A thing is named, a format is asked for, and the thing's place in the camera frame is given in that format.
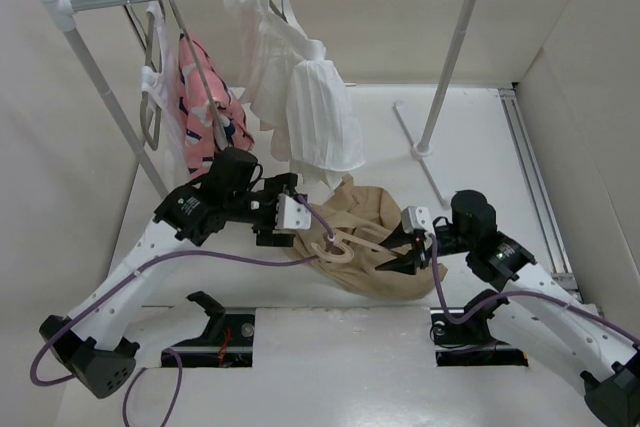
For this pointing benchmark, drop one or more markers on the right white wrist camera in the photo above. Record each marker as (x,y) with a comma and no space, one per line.
(416,218)

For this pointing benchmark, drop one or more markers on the aluminium rail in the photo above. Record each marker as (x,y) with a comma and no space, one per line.
(559,263)

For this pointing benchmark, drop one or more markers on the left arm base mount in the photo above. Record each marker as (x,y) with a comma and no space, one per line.
(226,340)

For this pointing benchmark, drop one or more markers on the white tank top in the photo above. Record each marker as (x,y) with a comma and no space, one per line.
(163,89)

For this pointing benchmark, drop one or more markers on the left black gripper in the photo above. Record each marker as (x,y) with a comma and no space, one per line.
(267,232)

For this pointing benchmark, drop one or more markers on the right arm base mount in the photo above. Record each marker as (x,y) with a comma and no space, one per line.
(470,344)

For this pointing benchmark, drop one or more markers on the metal clothes rack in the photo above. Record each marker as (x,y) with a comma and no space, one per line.
(62,13)

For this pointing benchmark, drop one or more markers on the white pleated dress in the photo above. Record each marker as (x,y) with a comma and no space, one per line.
(296,92)

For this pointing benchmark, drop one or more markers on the beige t shirt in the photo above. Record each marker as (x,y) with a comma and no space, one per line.
(370,213)

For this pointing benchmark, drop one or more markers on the grey hanger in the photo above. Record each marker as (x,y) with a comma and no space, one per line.
(149,113)

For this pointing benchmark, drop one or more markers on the pink patterned garment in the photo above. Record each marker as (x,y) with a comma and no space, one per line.
(212,116)

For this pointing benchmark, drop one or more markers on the beige wooden hanger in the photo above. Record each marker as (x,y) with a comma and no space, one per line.
(338,248)

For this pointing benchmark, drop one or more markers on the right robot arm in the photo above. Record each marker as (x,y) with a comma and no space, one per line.
(523,306)

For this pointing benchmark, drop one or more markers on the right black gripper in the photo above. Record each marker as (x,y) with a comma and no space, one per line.
(406,263)

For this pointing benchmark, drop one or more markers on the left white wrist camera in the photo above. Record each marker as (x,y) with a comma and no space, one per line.
(291,215)

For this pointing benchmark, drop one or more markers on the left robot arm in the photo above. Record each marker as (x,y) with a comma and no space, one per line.
(100,344)

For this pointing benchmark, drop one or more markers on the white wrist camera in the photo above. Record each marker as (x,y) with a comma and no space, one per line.
(416,218)
(291,215)

